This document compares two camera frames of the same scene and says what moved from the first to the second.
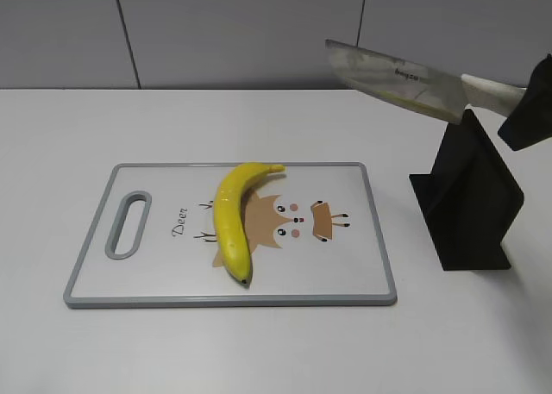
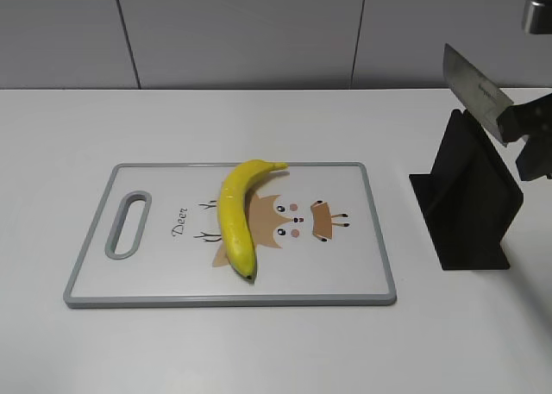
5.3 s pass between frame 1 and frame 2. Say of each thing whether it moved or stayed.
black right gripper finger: moved
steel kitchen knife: moved
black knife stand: stayed
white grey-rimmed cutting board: stayed
